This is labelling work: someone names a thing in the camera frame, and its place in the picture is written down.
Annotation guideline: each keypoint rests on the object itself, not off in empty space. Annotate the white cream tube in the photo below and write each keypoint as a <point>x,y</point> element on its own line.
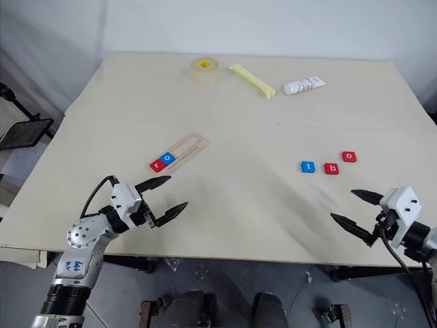
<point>302,86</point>

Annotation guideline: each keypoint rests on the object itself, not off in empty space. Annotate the red letter tile b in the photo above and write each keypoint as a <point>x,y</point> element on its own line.
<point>332,168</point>

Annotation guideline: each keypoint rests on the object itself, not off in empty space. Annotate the black stand with plate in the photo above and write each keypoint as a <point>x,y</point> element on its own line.
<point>24,133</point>

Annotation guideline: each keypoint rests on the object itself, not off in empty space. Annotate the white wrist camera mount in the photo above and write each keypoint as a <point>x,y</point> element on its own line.
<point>121,198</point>
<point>403,205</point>

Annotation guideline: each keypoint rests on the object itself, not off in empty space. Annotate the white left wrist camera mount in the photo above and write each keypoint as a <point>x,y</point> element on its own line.
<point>121,198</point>

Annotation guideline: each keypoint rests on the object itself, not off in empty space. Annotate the rusty metal bracket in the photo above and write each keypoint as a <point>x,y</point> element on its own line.
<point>148,314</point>
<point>336,316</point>

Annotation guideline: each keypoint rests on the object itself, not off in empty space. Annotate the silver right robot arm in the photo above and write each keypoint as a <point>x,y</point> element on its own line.
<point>426,241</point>

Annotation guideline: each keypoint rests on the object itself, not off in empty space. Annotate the blue letter tile t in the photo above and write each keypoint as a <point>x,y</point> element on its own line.
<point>308,167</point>

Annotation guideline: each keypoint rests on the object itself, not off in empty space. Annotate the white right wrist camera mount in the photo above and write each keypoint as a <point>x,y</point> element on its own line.
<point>403,205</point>

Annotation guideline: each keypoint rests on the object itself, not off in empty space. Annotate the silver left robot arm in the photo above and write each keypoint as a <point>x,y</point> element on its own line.
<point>82,235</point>

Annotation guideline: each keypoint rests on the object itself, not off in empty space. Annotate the dark rounded shape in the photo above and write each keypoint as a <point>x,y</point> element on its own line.
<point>191,309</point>
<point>269,311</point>

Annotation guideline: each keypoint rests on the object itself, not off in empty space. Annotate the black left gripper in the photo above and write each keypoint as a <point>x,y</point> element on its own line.
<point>145,213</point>

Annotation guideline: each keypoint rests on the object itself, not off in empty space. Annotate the yellow foam stick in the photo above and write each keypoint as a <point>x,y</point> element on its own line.
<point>252,81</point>

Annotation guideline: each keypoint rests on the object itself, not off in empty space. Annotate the wooden letter tray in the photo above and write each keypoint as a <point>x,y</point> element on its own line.
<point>191,143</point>

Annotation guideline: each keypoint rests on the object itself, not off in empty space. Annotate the clear tape roll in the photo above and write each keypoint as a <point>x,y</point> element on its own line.
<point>204,73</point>

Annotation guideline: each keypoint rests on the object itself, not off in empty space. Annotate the black table frame bar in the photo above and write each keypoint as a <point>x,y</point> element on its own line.
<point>368,273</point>
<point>129,263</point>

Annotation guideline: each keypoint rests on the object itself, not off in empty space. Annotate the blue letter tile o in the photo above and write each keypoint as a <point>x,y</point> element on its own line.
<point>168,158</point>

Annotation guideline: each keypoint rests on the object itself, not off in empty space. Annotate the red letter tile r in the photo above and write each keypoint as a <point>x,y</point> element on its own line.
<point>157,166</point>

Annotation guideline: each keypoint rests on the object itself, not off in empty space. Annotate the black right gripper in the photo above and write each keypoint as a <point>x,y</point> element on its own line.
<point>385,222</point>

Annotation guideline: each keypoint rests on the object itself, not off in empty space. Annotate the red letter tile o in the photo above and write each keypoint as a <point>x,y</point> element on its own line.
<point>349,156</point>

